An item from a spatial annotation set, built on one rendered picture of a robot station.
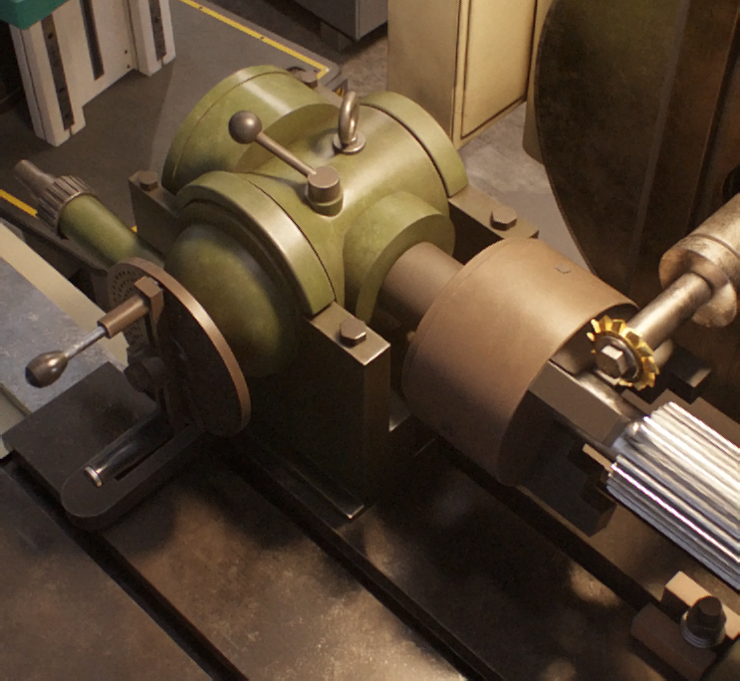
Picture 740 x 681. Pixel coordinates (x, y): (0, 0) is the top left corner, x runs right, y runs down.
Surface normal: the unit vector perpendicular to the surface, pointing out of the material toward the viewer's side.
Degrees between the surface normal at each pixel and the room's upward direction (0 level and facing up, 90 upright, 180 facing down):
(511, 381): 47
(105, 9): 90
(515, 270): 2
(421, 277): 26
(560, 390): 35
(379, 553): 0
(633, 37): 90
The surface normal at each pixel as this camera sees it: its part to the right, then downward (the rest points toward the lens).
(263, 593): 0.00, -0.65
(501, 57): 0.70, 0.54
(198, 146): -0.48, -0.11
